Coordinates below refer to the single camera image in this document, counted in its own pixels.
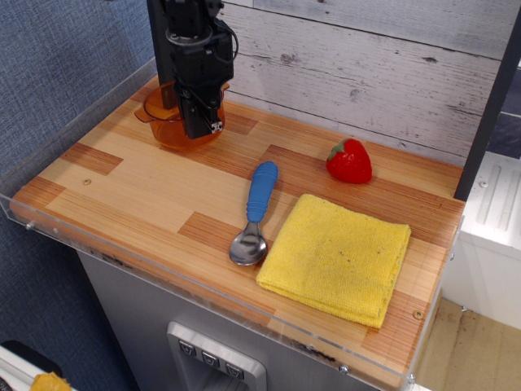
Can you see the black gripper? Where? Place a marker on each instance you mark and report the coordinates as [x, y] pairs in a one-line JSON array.
[[201, 66]]

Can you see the orange transparent pot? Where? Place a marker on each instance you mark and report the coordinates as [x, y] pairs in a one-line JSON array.
[[166, 125]]

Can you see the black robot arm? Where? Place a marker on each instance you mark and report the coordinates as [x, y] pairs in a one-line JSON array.
[[193, 18]]

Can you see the red toy strawberry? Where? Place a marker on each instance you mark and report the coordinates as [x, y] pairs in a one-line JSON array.
[[349, 162]]

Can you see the clear acrylic table guard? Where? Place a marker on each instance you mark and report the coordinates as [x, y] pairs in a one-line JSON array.
[[108, 189]]

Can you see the yellow folded cloth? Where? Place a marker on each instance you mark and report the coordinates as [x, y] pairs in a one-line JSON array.
[[335, 260]]

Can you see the grey cabinet with button panel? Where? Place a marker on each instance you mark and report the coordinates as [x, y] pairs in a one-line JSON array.
[[172, 342]]

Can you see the yellow black object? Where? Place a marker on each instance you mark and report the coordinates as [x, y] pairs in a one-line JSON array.
[[23, 368]]

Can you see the white ribbed appliance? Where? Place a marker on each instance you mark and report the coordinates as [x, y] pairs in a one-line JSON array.
[[482, 273]]

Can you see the dark left frame post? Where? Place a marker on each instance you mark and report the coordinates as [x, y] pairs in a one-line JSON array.
[[162, 48]]

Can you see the dark frame post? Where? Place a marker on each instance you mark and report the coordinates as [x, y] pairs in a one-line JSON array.
[[496, 99], [162, 48]]

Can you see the blue handled metal spoon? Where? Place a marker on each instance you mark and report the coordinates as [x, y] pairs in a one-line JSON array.
[[249, 246]]

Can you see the dark right frame post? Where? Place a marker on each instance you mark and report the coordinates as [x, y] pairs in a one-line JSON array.
[[496, 99]]

